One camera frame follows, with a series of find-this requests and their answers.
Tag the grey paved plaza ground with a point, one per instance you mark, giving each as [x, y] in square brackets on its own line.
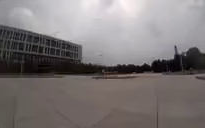
[103, 100]

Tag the tall thin mast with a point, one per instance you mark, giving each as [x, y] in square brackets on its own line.
[176, 51]

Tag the long building with white grid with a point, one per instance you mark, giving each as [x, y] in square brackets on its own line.
[30, 46]

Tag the tall dark trees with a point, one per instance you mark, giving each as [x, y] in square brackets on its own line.
[193, 58]

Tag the low row of trees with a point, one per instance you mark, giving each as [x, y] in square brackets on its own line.
[123, 68]

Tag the low raised kerb island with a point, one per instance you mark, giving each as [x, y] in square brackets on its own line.
[115, 76]

